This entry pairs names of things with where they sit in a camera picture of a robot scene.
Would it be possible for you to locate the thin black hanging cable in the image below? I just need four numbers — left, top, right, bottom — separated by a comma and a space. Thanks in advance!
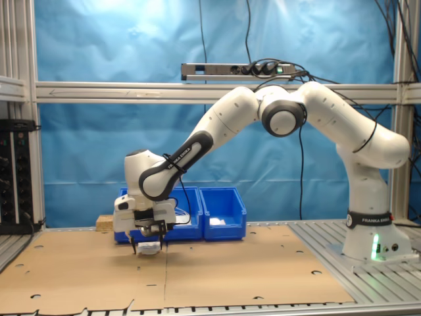
198, 0, 208, 65

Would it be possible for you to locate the brown cardboard sheet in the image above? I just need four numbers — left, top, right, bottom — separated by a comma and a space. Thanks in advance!
0, 225, 169, 313
163, 223, 357, 309

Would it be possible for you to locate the black cable down blue wall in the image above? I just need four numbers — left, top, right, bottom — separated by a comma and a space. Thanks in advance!
297, 126, 306, 221

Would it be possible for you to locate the aluminium frame post with cables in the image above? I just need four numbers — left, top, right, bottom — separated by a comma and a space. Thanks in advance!
390, 0, 421, 224

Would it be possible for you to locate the blue bin with syringe packets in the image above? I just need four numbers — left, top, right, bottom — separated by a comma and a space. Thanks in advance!
113, 187, 142, 244

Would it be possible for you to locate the blue bin with face masks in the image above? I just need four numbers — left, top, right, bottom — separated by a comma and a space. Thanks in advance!
163, 186, 204, 243

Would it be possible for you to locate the aluminium frame post beside rack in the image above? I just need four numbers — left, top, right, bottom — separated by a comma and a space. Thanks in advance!
0, 0, 46, 231

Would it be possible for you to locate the grey power strip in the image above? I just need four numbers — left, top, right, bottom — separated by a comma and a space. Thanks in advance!
180, 62, 295, 82

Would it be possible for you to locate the black cable bundle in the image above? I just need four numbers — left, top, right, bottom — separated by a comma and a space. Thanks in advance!
373, 0, 421, 83

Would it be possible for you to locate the white Fuhrmann gauze packet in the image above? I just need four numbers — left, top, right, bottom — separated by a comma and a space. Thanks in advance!
137, 242, 162, 257

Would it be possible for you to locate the stack of white face masks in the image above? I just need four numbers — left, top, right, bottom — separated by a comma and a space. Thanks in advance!
172, 205, 193, 226

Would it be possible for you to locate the black cable tied to arm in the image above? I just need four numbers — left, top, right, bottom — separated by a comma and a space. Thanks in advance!
162, 152, 195, 228

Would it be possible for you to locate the chipboard block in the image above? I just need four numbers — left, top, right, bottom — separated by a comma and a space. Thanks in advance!
96, 215, 116, 229

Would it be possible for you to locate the black electronics rack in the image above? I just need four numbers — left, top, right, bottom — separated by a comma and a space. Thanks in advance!
0, 118, 37, 236

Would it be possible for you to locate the horizontal aluminium frame beam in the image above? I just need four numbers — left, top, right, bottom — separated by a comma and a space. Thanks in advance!
34, 81, 401, 105

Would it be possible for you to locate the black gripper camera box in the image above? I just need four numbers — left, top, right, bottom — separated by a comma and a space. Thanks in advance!
133, 209, 167, 238

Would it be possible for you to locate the black cable into power strip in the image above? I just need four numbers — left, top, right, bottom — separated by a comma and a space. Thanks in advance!
245, 0, 253, 65

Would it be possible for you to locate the blue bin with small packet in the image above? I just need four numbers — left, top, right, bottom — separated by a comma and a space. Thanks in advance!
199, 186, 248, 242

